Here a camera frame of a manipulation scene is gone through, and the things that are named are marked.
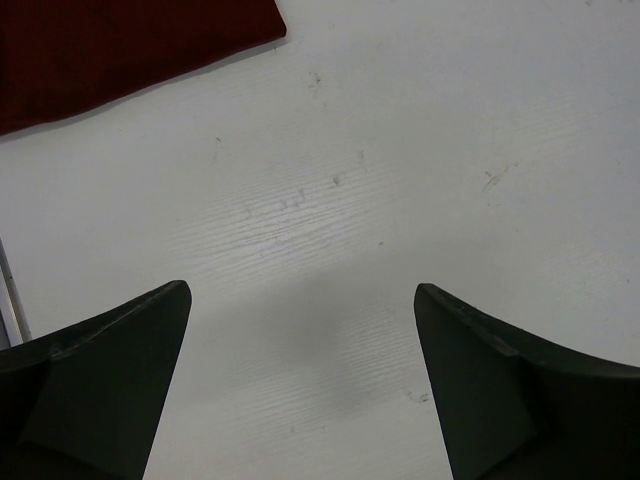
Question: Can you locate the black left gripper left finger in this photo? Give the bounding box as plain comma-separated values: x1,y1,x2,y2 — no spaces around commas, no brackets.
1,280,192,479

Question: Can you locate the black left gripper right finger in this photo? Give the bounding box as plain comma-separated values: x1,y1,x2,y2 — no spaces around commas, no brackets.
414,284,639,479

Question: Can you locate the dark maroon folded t-shirt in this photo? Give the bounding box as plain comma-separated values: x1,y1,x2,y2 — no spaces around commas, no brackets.
1,1,287,135

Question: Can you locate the aluminium table edge rail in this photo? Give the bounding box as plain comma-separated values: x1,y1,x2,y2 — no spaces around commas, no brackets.
0,243,32,350

